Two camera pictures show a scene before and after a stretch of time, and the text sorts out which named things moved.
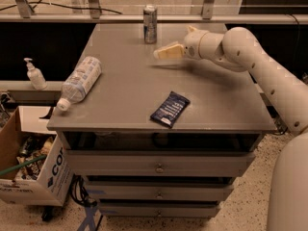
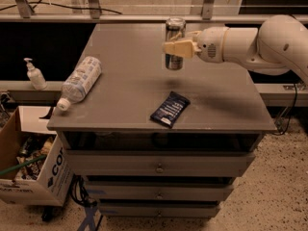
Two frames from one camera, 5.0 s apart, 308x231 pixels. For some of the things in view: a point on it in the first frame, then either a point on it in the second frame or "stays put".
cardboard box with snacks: [35, 167] stays put
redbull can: [150, 24] to [174, 27]
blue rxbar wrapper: [170, 109] stays put
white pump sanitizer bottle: [36, 75] stays put
